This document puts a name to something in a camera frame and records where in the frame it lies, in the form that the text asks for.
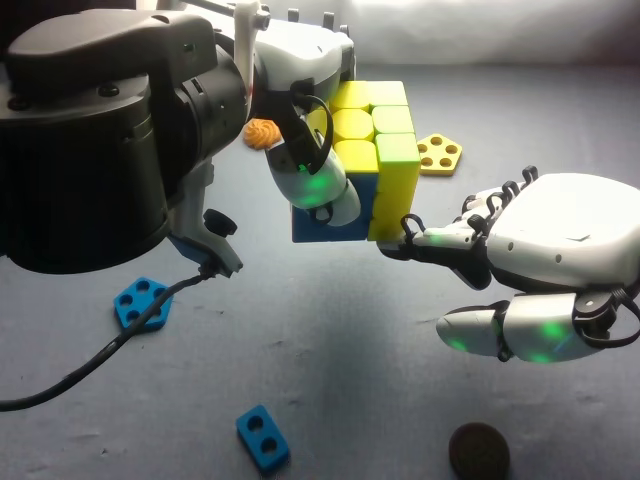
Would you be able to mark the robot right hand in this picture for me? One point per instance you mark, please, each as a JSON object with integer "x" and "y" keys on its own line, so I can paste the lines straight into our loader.
{"x": 560, "y": 235}

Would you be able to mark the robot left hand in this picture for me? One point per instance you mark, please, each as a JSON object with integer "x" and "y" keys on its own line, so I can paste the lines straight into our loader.
{"x": 300, "y": 55}

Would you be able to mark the Rubik's cube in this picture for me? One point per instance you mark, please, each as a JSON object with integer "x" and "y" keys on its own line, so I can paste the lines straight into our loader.
{"x": 395, "y": 165}

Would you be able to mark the orange swirl toy cookie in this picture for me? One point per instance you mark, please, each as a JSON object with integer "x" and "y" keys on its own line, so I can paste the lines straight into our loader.
{"x": 260, "y": 134}

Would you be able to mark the yellow pentagon block with holes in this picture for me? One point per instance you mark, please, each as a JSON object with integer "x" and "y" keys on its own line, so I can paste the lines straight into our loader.
{"x": 436, "y": 152}

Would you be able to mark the white padded backdrop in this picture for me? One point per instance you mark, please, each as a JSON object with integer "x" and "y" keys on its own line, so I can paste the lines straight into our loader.
{"x": 500, "y": 30}

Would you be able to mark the brown chocolate sandwich cookie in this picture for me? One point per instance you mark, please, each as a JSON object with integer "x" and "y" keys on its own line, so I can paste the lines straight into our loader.
{"x": 477, "y": 450}

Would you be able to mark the blue pentagon block with holes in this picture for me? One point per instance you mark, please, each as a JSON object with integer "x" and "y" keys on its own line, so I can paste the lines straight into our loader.
{"x": 142, "y": 300}

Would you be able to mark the blue two-hole rectangular block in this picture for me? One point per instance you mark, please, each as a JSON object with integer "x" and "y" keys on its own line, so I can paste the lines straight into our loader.
{"x": 262, "y": 432}

